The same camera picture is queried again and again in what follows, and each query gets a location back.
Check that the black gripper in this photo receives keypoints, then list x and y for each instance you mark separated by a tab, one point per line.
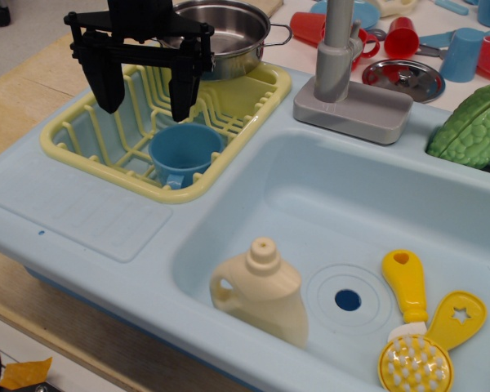
141	33

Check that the blue plastic cup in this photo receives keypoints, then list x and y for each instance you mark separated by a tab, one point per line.
179	151

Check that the steel pot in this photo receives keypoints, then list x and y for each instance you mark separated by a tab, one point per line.
240	31

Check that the red cup lying left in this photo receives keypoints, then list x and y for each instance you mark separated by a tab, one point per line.
308	27

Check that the red cup lying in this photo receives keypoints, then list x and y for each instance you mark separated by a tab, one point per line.
402	41
308	27

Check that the red cup lying centre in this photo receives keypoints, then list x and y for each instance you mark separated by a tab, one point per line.
402	41

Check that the steel pot lid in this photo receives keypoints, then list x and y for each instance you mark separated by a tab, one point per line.
421	82

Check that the blue upturned cup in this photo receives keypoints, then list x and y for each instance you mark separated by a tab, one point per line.
461	59

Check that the yellow dish rack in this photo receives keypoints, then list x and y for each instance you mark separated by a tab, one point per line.
142	149

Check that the black caster wheel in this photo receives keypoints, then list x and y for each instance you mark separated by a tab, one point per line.
5	15

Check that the grey toy faucet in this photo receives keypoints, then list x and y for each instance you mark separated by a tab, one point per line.
330	100

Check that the red mug behind faucet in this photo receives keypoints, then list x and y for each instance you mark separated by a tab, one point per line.
366	42

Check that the blue plate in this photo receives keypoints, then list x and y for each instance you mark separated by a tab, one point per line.
363	11

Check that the light blue toy sink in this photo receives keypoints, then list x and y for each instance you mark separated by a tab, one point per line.
80	209

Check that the cream toy item top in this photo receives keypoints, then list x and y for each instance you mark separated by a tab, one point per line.
394	7

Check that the cream toy detergent bottle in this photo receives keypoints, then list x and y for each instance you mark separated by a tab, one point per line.
262	289

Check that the blue toy knife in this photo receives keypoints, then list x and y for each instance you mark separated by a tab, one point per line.
439	40

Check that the yellow dish brush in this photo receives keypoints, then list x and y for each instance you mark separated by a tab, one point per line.
403	271

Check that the green bumpy toy vegetable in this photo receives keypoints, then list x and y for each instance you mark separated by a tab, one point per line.
465	136

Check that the orange tape piece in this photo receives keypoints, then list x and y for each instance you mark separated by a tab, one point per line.
20	375

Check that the yellow star scrubber brush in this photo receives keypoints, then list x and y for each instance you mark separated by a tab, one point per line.
422	362

